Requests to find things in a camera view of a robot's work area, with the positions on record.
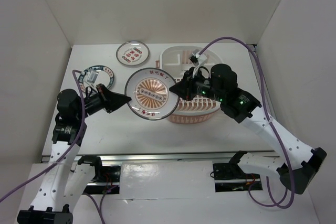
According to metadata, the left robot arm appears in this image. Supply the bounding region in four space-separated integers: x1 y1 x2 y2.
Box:
17 84 131 223

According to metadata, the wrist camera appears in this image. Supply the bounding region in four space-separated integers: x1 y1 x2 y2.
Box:
86 70 99 83
189 49 207 78

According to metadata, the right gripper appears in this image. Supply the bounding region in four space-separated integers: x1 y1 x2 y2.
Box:
169 67 224 102

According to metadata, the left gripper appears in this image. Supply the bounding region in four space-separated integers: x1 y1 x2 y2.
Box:
76 83 131 120

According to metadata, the aluminium front rail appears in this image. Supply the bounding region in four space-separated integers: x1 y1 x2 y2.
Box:
40 149 284 164

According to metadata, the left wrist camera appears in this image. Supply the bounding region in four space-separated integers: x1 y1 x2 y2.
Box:
86 70 99 83

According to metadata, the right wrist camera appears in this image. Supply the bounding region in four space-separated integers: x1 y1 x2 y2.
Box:
189 49 207 78

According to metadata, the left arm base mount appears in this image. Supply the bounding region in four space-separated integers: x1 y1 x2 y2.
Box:
84 165 121 195

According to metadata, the red character plate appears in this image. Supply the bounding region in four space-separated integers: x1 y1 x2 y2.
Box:
115 41 150 67

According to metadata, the green rim plate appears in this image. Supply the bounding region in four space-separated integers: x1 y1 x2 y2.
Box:
78 65 115 93

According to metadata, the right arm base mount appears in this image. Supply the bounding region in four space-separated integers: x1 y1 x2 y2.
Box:
210 163 263 193

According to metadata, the white pink dish rack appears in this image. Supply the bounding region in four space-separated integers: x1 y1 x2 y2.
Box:
156 46 220 124

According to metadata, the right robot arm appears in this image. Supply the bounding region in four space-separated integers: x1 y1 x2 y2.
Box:
170 63 327 195

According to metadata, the orange sunburst plate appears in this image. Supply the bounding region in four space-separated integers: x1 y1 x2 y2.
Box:
124 68 179 121

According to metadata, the aluminium side rail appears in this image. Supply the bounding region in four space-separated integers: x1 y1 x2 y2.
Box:
247 44 258 59

